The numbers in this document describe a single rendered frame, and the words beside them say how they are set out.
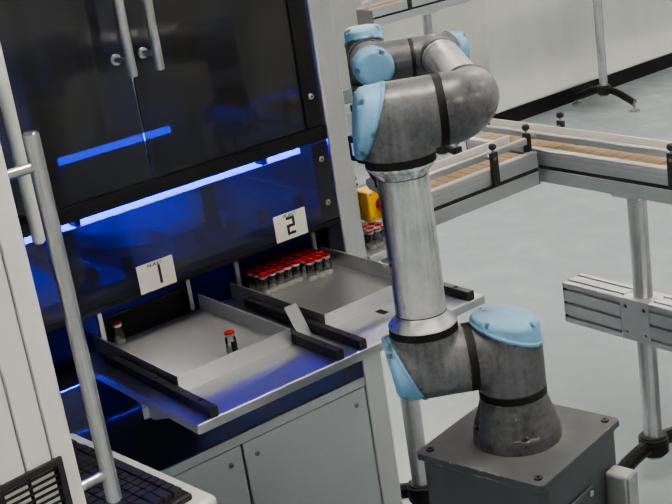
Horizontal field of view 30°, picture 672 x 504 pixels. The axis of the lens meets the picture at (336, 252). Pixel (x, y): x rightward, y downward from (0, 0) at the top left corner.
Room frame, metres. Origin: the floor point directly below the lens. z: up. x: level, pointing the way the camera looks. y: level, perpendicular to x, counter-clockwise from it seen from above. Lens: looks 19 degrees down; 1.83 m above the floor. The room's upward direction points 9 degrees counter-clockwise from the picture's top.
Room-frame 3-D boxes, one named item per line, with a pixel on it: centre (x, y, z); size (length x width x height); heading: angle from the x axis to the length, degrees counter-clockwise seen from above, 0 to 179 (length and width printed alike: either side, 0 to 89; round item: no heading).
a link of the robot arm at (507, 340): (1.94, -0.26, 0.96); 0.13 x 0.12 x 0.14; 92
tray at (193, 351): (2.34, 0.32, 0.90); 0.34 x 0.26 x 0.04; 35
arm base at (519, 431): (1.94, -0.26, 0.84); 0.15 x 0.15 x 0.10
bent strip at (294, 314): (2.28, 0.07, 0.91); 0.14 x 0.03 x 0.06; 35
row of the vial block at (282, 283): (2.62, 0.10, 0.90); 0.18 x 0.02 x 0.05; 126
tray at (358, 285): (2.53, 0.04, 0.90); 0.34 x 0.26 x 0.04; 36
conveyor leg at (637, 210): (3.03, -0.78, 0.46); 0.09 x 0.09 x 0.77; 35
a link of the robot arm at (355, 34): (2.43, -0.12, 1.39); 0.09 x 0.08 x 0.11; 2
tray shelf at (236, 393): (2.38, 0.14, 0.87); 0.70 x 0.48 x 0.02; 125
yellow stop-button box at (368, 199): (2.77, -0.10, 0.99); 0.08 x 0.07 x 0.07; 35
